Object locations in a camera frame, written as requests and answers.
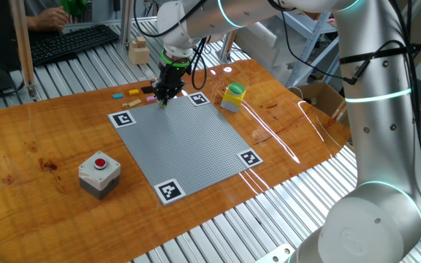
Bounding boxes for person in grey shirt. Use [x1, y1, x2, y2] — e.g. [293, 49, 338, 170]
[23, 0, 64, 18]

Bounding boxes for green gripper mounting ring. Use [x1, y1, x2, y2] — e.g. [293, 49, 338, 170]
[160, 49, 191, 69]

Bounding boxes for white foam boxes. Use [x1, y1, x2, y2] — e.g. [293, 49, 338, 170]
[234, 21, 301, 87]

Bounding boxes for cardboard box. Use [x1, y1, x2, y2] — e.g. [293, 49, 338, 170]
[289, 82, 350, 129]

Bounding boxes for wooden block puzzle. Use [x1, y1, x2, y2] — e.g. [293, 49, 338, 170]
[128, 35, 151, 66]

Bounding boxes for green push button yellow box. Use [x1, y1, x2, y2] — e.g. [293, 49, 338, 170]
[220, 82, 247, 114]

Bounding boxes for black cable strap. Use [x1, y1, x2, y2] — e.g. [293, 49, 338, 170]
[338, 42, 421, 65]

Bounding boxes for bare person hand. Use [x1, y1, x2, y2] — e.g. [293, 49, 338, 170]
[38, 5, 70, 32]

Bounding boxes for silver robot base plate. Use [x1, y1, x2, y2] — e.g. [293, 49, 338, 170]
[254, 243, 296, 263]

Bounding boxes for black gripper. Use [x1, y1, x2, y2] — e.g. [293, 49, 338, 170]
[154, 62, 189, 108]

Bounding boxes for black computer keyboard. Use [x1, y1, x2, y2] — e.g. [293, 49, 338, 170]
[29, 23, 121, 66]

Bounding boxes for aluminium frame post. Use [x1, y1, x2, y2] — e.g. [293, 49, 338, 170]
[120, 0, 135, 52]
[8, 0, 38, 102]
[220, 31, 243, 65]

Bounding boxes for thick black camera cable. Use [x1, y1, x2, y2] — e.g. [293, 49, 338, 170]
[190, 36, 208, 91]

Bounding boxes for black white fiducial marker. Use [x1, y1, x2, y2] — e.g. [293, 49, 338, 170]
[187, 91, 211, 107]
[237, 149, 264, 169]
[107, 110, 137, 129]
[153, 178, 186, 206]

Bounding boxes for wood grain table mat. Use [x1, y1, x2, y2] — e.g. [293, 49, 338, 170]
[0, 58, 354, 263]

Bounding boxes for green plastic object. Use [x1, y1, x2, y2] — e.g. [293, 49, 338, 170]
[58, 0, 87, 18]

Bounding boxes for red push button box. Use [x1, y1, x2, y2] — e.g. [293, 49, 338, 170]
[77, 150, 122, 201]

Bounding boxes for bare person forearm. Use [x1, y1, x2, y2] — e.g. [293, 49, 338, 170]
[26, 15, 42, 32]

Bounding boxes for grey Lego baseplate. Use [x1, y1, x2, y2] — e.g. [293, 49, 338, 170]
[107, 91, 264, 207]

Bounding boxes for grey metal shelf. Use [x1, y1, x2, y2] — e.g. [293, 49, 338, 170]
[268, 9, 343, 88]

